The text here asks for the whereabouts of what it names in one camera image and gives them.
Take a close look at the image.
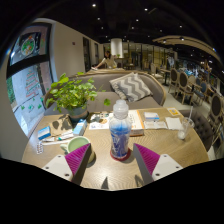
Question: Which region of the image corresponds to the light blue carton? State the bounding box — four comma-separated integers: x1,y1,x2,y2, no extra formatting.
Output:
72,118,88,137

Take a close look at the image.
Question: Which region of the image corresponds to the white ointment tube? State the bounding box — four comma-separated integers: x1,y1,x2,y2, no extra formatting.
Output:
42,131,75,143

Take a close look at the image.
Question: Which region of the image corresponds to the pill blister pack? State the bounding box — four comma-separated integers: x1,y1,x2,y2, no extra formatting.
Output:
35,141,45,155

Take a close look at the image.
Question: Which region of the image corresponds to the small blue and white box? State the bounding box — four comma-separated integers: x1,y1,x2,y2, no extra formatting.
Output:
37,125,52,141

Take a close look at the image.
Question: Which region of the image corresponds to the clear plastic cup with straw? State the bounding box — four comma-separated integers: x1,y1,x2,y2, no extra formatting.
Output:
176,105,195,141

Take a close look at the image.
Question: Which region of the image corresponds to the grey curved sofa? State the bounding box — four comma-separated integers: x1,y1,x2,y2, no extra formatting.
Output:
44,69,167,116

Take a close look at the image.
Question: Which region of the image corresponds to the green potted plant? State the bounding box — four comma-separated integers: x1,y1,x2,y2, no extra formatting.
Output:
45,71,112,122

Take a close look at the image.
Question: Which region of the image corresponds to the group of dining chairs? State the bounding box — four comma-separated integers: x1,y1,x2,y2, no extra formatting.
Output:
149,63,224,134

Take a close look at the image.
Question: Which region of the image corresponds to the yellow card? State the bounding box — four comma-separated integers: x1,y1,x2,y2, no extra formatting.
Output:
166,106,183,117

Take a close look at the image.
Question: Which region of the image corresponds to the grey chevron pillow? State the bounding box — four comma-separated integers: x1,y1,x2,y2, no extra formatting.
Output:
109,72,154,103

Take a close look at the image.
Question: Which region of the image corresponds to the person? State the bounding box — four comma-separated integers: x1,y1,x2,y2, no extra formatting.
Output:
94,50,118,70

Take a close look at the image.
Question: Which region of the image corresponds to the white paper napkin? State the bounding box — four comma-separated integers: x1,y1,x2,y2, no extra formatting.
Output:
165,116,183,131

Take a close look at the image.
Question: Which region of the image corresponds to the clear bottle with blue label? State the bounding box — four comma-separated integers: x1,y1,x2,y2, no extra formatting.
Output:
108,99,133,160

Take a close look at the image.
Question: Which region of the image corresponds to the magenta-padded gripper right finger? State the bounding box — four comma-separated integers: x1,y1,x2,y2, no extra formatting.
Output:
132,143,184,186

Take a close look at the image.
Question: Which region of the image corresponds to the light green mug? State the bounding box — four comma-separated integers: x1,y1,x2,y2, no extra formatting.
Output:
60,135,96,164

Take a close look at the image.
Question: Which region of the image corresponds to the group of ceiling lights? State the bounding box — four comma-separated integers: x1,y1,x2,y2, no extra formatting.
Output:
91,3,186,43

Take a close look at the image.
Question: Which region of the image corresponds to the flat white and blue box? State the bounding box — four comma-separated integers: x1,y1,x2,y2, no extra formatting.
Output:
143,111,161,121

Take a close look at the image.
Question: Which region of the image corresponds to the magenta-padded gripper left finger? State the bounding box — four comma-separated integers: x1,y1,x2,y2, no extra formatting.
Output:
42,143,93,186

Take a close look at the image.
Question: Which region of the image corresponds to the white sachet strip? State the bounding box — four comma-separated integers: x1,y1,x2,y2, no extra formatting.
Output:
143,119,168,130

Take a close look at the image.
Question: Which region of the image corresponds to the grey tufted chair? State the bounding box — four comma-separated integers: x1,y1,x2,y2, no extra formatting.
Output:
179,109,214,153

